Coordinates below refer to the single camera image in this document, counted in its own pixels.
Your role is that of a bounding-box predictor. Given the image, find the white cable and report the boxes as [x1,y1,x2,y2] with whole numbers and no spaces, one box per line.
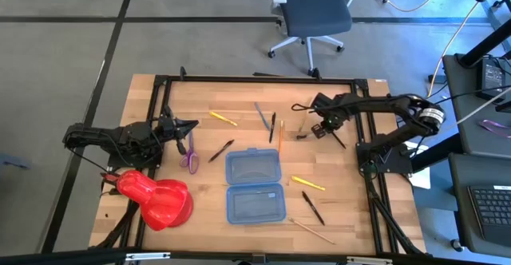
[422,97,511,148]

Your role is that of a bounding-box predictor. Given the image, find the black aluminium crossbar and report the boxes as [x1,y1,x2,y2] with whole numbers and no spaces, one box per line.
[0,247,511,265]

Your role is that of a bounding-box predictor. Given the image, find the purple ribbon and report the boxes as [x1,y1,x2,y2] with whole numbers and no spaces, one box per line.
[477,118,511,139]

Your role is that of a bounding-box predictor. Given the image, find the black laptop keyboard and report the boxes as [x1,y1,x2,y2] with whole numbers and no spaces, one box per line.
[467,184,511,248]

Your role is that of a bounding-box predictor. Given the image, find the grey office chair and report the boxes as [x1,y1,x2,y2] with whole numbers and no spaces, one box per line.
[267,0,376,77]

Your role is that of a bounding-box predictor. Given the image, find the blue grey floor object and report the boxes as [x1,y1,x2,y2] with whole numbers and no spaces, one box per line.
[0,152,32,171]

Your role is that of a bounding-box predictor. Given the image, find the yellow highlighter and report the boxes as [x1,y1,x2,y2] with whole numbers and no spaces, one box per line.
[291,175,327,192]
[208,110,239,128]

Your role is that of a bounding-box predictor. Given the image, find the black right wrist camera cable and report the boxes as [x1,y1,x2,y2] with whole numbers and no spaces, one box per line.
[291,101,317,113]

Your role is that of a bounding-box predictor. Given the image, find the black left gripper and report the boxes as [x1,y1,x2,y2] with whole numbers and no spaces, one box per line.
[157,104,200,156]

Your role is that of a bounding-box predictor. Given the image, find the dark grey side desk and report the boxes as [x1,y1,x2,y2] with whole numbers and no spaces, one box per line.
[447,152,511,258]
[442,53,511,160]

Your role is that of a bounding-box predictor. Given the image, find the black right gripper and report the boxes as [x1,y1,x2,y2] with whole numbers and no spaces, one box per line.
[310,92,355,151]

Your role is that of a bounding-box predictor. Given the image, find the white paper sheet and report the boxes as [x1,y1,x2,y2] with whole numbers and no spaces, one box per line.
[407,141,433,190]

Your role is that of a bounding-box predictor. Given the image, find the silver metal bracket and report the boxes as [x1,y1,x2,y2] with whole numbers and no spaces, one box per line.
[345,255,394,265]
[125,251,172,262]

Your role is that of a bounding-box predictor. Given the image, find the purple scissors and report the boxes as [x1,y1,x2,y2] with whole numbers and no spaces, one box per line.
[179,130,200,176]

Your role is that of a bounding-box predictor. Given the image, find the black stand bar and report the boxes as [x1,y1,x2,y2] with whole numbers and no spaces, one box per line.
[410,132,460,172]
[457,28,511,69]

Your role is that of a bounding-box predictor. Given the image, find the natural wood pencil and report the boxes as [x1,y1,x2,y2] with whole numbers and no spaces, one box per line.
[287,216,337,246]

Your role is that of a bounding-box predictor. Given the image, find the blue plastic supply box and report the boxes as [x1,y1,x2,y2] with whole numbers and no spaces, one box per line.
[224,148,287,225]

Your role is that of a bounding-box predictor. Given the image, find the red plastic pear-shaped object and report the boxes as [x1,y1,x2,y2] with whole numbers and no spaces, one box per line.
[99,168,195,232]

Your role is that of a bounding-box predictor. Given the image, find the black power adapter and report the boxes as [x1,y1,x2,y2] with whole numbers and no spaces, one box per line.
[476,58,509,101]

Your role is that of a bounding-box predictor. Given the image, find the black aluminium table frame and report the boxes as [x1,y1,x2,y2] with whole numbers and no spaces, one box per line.
[89,65,428,256]

